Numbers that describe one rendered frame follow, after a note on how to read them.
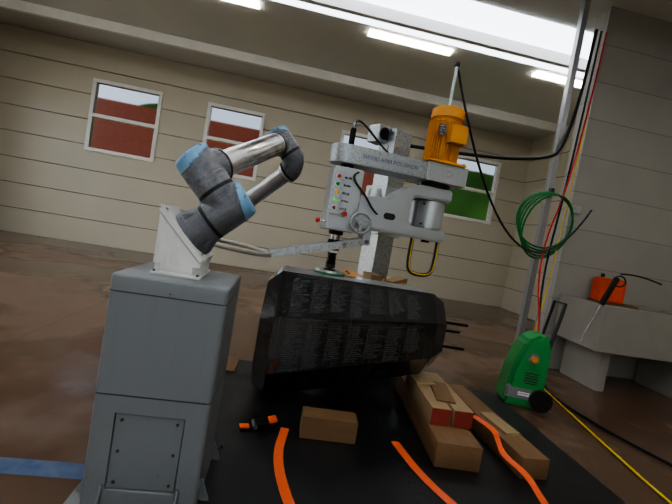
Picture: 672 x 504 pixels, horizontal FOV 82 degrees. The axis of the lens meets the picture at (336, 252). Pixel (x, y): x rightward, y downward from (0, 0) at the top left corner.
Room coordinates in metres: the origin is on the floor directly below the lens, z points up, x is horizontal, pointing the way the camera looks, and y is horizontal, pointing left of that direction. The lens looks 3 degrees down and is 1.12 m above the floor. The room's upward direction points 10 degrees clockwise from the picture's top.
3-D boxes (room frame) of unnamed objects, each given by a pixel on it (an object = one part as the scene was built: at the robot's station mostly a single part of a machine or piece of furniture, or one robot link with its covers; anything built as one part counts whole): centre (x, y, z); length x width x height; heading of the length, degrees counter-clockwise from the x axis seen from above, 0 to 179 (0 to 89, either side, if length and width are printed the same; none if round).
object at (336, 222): (2.69, -0.05, 1.32); 0.36 x 0.22 x 0.45; 103
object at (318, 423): (2.07, -0.12, 0.07); 0.30 x 0.12 x 0.12; 95
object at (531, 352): (3.14, -1.69, 0.43); 0.35 x 0.35 x 0.87; 82
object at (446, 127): (2.81, -0.62, 1.90); 0.31 x 0.28 x 0.40; 13
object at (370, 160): (2.75, -0.32, 1.62); 0.96 x 0.25 x 0.17; 103
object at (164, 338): (1.54, 0.58, 0.43); 0.50 x 0.50 x 0.85; 8
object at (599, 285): (4.30, -3.08, 1.00); 0.50 x 0.22 x 0.33; 98
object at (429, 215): (2.82, -0.62, 1.34); 0.19 x 0.19 x 0.20
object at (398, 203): (2.75, -0.36, 1.30); 0.74 x 0.23 x 0.49; 103
